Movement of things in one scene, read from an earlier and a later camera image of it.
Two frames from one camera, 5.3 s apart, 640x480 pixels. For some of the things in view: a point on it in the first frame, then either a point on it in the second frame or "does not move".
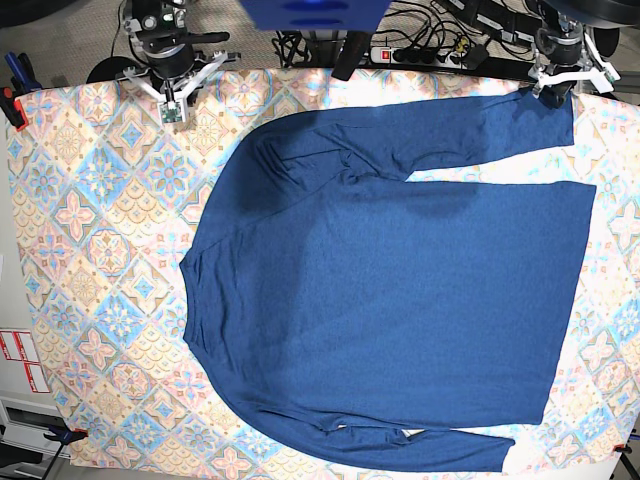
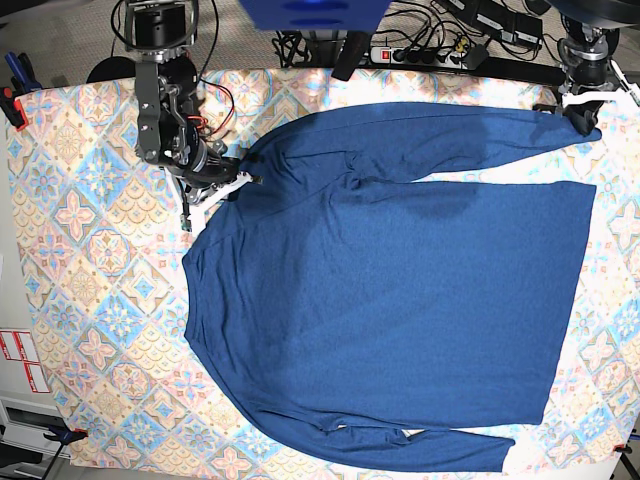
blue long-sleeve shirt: [340, 313] does not move
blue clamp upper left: [23, 78] does not move
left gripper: [170, 63] to [203, 163]
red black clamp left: [17, 115] does not move
